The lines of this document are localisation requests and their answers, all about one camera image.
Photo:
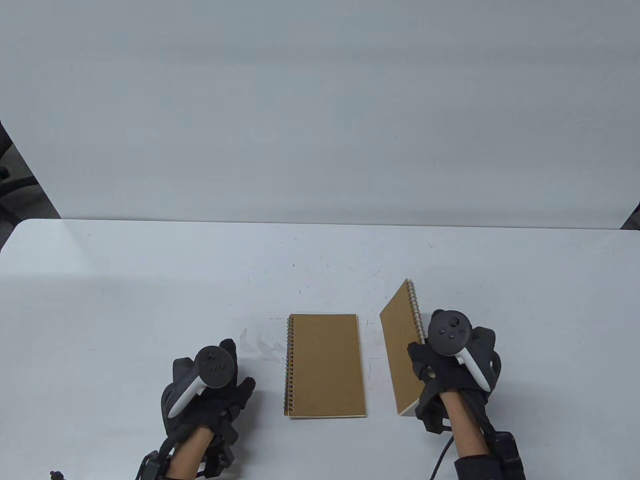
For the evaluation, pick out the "black glove sensor box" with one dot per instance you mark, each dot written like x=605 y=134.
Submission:
x=220 y=457
x=432 y=417

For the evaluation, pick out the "white backdrop board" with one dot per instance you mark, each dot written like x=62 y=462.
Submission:
x=320 y=110

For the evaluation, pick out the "grey white hand controller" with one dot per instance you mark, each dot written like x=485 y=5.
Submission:
x=215 y=367
x=450 y=332

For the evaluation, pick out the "person's right hand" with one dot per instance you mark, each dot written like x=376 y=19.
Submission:
x=440 y=375

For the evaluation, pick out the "brown spiral notebook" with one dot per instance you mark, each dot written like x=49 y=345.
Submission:
x=400 y=350
x=325 y=365

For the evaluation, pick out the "person's left forearm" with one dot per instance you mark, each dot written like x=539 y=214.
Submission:
x=190 y=450

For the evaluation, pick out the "person's left hand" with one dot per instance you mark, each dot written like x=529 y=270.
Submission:
x=220 y=405

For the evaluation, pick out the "black right glove sensor box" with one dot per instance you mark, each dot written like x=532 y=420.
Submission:
x=432 y=417

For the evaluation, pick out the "black left glove sensor box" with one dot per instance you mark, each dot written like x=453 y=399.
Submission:
x=220 y=457

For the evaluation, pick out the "grey white right hand controller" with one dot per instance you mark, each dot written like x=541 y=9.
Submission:
x=450 y=332

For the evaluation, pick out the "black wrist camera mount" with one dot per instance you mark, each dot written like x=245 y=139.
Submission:
x=507 y=455
x=150 y=467

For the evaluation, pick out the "person's right forearm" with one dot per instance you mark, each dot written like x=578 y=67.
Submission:
x=465 y=430

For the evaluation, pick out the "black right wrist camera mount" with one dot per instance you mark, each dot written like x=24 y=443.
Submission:
x=507 y=455

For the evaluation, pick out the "grey white left hand controller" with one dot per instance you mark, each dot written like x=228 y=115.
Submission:
x=215 y=367

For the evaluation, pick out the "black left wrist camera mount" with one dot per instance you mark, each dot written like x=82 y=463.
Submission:
x=150 y=467

